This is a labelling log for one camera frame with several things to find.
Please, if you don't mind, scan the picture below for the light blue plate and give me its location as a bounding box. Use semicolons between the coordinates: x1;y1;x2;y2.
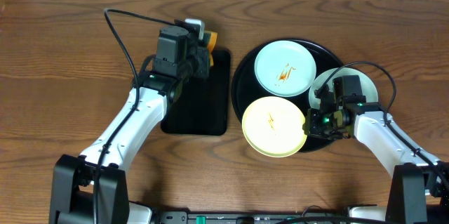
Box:
308;67;378;109
254;40;316;97

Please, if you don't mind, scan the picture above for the yellow plate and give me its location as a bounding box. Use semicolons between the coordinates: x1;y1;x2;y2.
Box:
241;96;307;158

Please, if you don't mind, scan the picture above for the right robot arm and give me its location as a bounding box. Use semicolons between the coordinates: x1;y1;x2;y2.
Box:
303;94;448;223

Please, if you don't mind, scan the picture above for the black rectangular tray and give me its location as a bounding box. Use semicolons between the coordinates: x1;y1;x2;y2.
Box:
161;49;231;136

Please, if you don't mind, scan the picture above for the green and yellow sponge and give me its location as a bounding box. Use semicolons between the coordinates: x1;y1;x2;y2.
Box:
203;31;217;67

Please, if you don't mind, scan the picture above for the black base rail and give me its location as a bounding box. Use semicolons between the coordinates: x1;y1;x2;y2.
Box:
150;207;349;224

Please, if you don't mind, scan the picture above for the black round tray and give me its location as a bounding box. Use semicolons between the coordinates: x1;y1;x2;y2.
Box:
231;38;343;153

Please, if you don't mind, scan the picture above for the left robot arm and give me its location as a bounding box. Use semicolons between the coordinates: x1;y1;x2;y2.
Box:
49;19;217;223

